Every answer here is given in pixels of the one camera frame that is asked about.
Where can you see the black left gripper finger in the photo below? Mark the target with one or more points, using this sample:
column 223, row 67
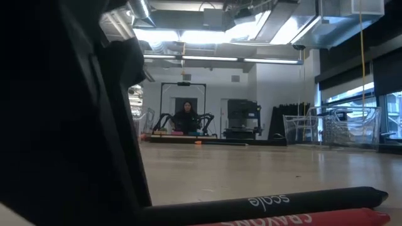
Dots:
column 63, row 141

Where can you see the black pen with white print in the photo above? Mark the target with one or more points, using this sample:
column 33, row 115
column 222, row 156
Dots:
column 251, row 204

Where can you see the red crayon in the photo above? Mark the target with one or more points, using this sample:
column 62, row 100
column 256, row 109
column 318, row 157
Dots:
column 329, row 217

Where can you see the background black robot arm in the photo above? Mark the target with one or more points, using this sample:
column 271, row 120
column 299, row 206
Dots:
column 158, row 122
column 208, row 120

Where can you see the clear plastic bin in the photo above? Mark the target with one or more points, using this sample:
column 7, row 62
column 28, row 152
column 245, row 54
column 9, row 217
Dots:
column 150, row 120
column 345, row 125

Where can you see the background wooden table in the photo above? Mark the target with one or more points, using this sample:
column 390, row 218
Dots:
column 182, row 137

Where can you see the person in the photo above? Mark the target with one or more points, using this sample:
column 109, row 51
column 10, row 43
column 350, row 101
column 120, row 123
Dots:
column 186, row 120

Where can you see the long pendant light bar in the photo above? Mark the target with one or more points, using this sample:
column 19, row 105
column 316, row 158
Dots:
column 207, row 58

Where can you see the black equipment cabinet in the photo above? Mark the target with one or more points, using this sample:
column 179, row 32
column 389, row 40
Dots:
column 243, row 116

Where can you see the black window blind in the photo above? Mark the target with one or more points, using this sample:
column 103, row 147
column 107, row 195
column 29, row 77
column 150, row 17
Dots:
column 387, row 75

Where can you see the round silver ventilation duct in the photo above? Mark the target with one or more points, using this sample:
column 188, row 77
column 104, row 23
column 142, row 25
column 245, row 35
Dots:
column 119, row 25

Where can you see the background black gantry frame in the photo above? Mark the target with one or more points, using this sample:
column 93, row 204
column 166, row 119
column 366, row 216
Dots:
column 183, row 83

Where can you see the grey wall vent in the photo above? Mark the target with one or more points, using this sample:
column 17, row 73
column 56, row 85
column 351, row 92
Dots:
column 235, row 78
column 186, row 77

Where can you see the black aluminium table frame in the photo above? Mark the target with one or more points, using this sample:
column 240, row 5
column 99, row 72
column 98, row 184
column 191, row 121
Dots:
column 267, row 142

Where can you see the black dome camera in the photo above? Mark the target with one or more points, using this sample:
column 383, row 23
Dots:
column 299, row 47

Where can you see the rectangular silver ventilation duct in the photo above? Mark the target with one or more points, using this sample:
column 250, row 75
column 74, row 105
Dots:
column 329, row 31

